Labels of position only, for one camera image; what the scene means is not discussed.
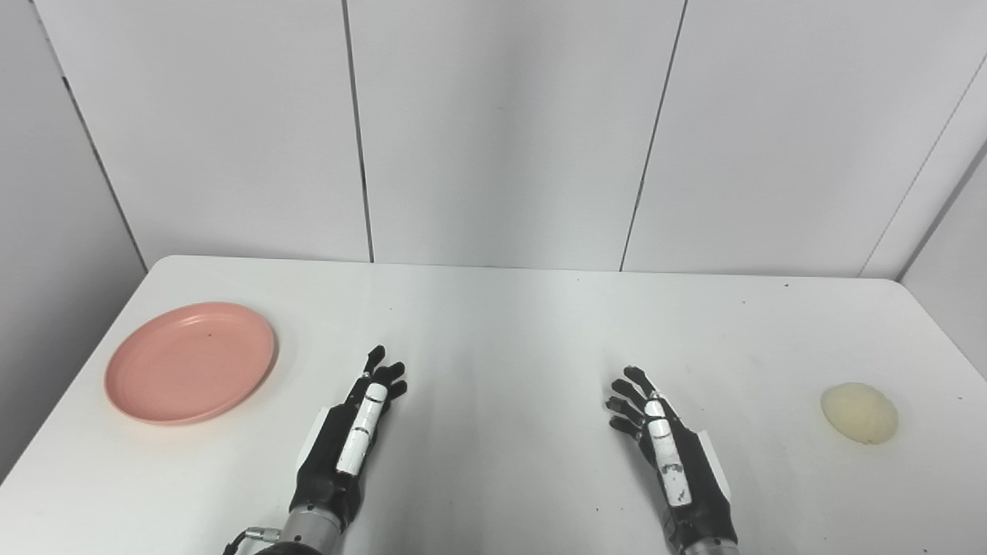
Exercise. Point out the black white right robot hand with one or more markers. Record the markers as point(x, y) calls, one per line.
point(698, 478)

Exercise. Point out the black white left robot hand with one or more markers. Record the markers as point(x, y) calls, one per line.
point(330, 455)

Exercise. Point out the pink round plate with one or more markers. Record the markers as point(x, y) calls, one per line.
point(190, 364)

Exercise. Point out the pale yellow steamed bun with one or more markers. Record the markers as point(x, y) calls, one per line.
point(858, 413)

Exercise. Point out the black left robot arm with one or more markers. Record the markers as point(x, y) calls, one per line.
point(308, 533)

